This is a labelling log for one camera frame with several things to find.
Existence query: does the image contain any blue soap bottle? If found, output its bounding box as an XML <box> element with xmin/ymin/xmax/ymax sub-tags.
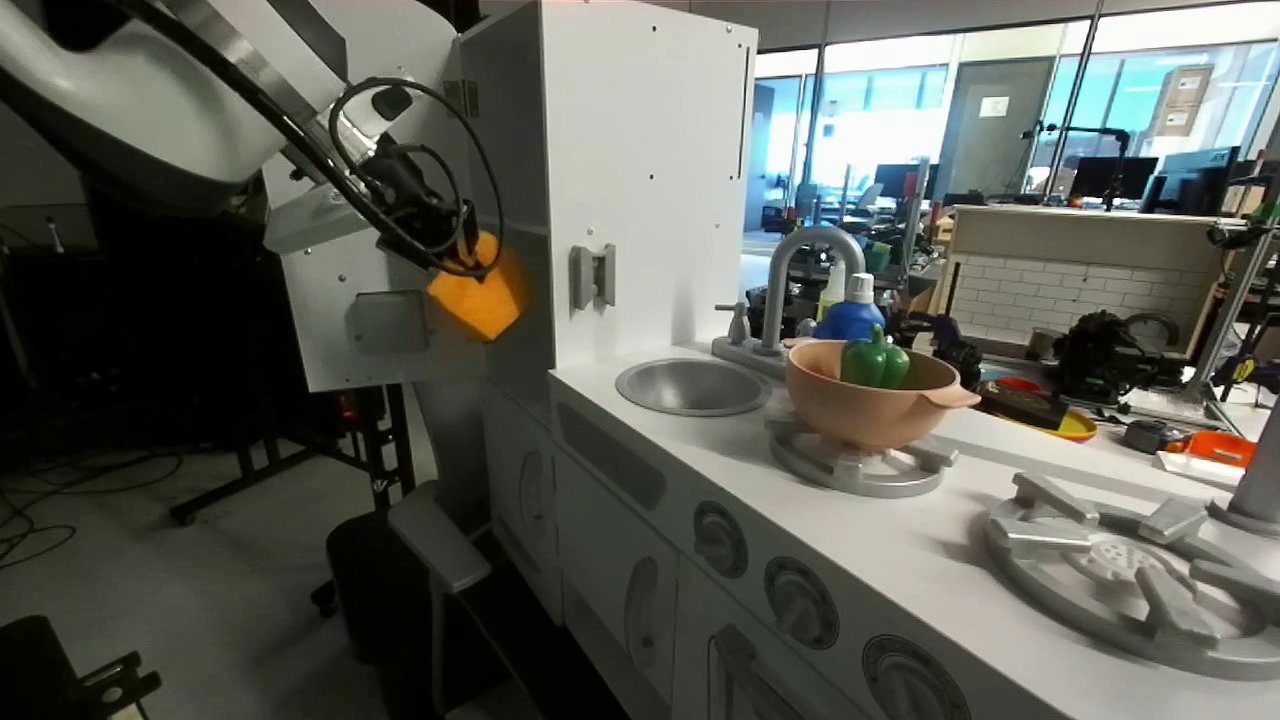
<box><xmin>816</xmin><ymin>273</ymin><xmax>882</xmax><ymax>340</ymax></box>

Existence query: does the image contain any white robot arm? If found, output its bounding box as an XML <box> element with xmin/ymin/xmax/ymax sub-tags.
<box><xmin>0</xmin><ymin>0</ymin><xmax>490</xmax><ymax>276</ymax></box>

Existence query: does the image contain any white cabinet door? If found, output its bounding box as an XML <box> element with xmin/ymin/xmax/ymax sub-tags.
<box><xmin>225</xmin><ymin>0</ymin><xmax>454</xmax><ymax>394</ymax></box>

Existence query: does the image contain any grey toy faucet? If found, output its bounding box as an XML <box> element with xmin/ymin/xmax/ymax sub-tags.
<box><xmin>712</xmin><ymin>226</ymin><xmax>870</xmax><ymax>377</ymax></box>

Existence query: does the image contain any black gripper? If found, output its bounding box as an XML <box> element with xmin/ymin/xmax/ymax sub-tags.
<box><xmin>354</xmin><ymin>133</ymin><xmax>478</xmax><ymax>276</ymax></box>

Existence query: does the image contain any grey toy sink basin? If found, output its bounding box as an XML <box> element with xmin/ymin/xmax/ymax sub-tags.
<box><xmin>615</xmin><ymin>358</ymin><xmax>768</xmax><ymax>422</ymax></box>

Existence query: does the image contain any green toy pepper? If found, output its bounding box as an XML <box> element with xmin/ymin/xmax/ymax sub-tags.
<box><xmin>839</xmin><ymin>329</ymin><xmax>913</xmax><ymax>389</ymax></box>

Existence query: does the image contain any yellow sponge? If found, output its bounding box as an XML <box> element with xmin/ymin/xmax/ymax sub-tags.
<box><xmin>426</xmin><ymin>231</ymin><xmax>527</xmax><ymax>340</ymax></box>

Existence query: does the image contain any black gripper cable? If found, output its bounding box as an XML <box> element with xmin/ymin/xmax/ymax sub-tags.
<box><xmin>324</xmin><ymin>72</ymin><xmax>511</xmax><ymax>273</ymax></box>

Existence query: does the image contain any white toy kitchen set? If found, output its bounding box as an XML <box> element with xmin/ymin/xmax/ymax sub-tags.
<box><xmin>392</xmin><ymin>0</ymin><xmax>1280</xmax><ymax>720</ymax></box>

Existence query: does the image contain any beige toy bowl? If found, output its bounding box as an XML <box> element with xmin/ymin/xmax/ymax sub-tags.
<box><xmin>783</xmin><ymin>340</ymin><xmax>977</xmax><ymax>452</ymax></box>

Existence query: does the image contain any grey stove burner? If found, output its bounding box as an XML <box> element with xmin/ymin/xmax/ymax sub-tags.
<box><xmin>980</xmin><ymin>471</ymin><xmax>1280</xmax><ymax>681</ymax></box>
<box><xmin>768</xmin><ymin>416</ymin><xmax>957</xmax><ymax>501</ymax></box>

